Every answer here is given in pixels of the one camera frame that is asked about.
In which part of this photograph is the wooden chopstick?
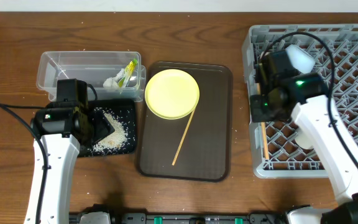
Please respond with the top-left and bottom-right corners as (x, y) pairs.
(172, 109), (195, 166)
(260, 122), (269, 159)

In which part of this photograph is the pile of rice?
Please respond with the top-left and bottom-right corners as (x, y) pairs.
(90, 108), (137, 156)

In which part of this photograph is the white tissue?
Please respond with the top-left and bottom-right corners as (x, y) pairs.
(103, 68), (124, 89)

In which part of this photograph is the white green cup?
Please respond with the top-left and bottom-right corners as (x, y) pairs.
(295, 128), (313, 150)

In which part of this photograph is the green snack wrapper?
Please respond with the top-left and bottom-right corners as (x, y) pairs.
(117, 59), (138, 88)

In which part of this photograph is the light blue bowl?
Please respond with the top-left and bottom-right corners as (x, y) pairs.
(285, 45), (315, 74)

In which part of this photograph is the yellow plate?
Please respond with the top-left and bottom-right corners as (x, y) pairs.
(145, 69), (200, 119)

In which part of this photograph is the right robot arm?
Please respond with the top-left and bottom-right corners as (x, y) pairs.
(250, 50), (358, 223)

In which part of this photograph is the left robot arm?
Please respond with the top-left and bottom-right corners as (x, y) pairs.
(24, 79), (114, 223)

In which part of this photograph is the grey dishwasher rack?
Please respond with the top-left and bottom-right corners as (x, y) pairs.
(242, 24), (358, 179)

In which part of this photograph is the black tray bin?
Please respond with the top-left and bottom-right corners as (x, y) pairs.
(47, 98), (137, 158)

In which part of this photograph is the clear plastic bin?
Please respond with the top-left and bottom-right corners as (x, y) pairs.
(36, 51), (146, 102)

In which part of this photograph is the dark brown serving tray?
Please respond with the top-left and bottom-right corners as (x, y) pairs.
(136, 62), (232, 182)

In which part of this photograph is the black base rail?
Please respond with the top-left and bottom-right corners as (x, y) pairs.
(68, 212), (287, 224)

